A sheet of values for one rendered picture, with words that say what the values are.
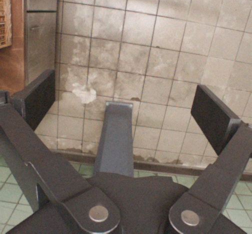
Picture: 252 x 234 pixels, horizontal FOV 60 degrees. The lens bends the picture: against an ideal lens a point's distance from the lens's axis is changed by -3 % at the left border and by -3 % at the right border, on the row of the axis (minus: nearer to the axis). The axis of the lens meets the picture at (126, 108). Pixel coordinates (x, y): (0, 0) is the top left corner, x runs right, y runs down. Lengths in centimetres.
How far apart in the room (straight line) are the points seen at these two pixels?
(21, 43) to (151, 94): 96
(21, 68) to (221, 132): 98
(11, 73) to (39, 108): 93
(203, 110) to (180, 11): 138
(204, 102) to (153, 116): 151
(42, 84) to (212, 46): 152
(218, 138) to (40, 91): 13
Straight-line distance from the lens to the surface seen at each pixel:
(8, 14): 103
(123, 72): 157
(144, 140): 179
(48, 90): 19
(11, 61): 108
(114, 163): 103
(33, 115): 16
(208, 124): 18
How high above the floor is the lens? 152
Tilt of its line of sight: 66 degrees down
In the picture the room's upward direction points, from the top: 179 degrees counter-clockwise
